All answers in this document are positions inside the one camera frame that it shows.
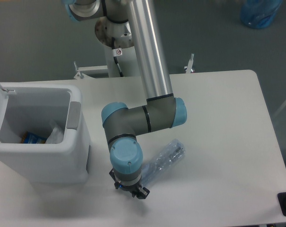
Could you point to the blue plastic bag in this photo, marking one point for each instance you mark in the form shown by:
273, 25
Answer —
259, 14

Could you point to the white paper carton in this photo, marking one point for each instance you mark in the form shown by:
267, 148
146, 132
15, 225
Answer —
56, 135

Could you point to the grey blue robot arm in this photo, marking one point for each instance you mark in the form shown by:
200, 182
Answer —
163, 110

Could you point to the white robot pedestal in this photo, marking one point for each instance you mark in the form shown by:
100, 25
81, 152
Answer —
117, 41

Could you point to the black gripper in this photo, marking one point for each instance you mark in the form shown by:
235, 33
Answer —
130, 183

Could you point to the metal clamp lever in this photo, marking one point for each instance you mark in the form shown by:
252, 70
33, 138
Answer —
189, 67

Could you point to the white trash can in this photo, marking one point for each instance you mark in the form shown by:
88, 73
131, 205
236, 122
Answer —
30, 109

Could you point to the clear plastic bottle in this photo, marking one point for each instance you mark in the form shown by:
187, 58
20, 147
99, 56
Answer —
165, 159

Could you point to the blue snack wrapper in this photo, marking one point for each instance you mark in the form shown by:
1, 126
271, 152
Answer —
31, 138

